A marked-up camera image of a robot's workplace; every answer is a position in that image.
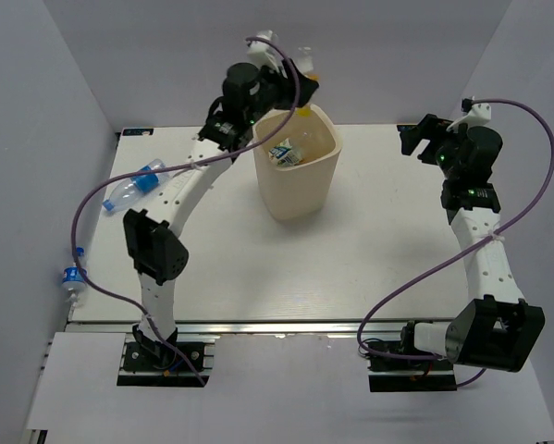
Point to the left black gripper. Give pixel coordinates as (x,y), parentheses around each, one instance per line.
(308,85)

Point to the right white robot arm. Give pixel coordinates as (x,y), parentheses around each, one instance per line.
(498,328)

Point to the aluminium front rail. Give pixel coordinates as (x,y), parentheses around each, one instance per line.
(232,327)

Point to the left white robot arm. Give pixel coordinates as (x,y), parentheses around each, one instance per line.
(152,233)

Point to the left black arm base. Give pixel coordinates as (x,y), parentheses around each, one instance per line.
(138,368)

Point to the clear bottle blue label left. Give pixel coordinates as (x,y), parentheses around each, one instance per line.
(131,190)

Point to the cream plastic bin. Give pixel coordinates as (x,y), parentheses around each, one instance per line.
(291,192)

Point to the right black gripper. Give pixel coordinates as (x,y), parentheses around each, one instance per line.
(428,128)

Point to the black logo sticker left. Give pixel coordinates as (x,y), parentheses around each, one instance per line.
(137,132)

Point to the clear bottle green white label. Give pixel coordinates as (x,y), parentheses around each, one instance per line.
(293,151)

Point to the small bottle blue label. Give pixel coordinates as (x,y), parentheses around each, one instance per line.
(73,284)

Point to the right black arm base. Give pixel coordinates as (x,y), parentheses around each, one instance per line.
(391,375)

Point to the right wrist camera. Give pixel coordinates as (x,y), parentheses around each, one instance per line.
(474,114)

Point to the black XDOF logo sticker right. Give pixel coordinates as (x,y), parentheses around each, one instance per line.
(406,128)

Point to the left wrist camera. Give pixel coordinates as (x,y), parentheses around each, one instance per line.
(262,54)

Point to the clear bottle yellow label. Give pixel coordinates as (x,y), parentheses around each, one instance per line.
(305,64)

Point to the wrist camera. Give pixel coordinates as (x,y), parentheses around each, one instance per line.
(262,54)
(474,114)

